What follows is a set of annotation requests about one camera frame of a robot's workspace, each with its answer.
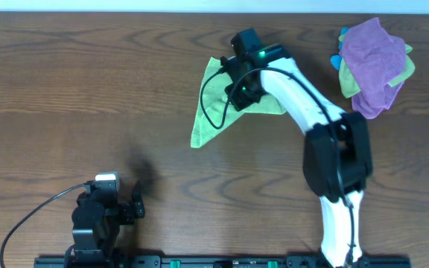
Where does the green microfiber cloth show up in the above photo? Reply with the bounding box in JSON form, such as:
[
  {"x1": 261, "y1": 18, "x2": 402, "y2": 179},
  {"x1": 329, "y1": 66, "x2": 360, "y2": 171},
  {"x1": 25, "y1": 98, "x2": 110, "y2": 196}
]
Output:
[{"x1": 191, "y1": 57, "x2": 286, "y2": 148}]

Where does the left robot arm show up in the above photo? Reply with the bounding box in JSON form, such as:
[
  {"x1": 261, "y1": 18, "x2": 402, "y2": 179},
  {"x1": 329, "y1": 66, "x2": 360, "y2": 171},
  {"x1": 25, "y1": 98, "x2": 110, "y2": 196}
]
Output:
[{"x1": 63, "y1": 181, "x2": 145, "y2": 267}]

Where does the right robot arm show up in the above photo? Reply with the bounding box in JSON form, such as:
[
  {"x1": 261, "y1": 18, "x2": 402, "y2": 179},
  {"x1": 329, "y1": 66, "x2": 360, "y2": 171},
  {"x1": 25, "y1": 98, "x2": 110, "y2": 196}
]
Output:
[{"x1": 220, "y1": 45, "x2": 372, "y2": 267}]

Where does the blue cloth in pile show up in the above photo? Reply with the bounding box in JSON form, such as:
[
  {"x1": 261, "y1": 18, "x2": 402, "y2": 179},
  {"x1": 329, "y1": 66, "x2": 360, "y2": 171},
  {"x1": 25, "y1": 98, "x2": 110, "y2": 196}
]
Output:
[{"x1": 330, "y1": 28, "x2": 349, "y2": 71}]

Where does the green cloth in pile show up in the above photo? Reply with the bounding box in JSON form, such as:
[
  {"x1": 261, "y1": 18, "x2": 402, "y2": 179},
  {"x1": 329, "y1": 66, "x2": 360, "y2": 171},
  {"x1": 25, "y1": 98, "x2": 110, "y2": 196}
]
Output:
[{"x1": 337, "y1": 33, "x2": 416, "y2": 99}]

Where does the purple cloth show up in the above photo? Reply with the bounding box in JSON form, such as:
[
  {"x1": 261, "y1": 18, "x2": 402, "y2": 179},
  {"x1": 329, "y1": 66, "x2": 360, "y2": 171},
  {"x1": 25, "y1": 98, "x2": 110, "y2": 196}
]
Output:
[{"x1": 339, "y1": 16, "x2": 407, "y2": 120}]

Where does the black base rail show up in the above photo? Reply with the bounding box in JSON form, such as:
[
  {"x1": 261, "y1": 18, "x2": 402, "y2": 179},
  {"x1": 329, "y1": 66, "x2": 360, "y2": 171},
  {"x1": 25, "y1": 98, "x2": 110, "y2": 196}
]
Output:
[{"x1": 34, "y1": 253, "x2": 412, "y2": 268}]

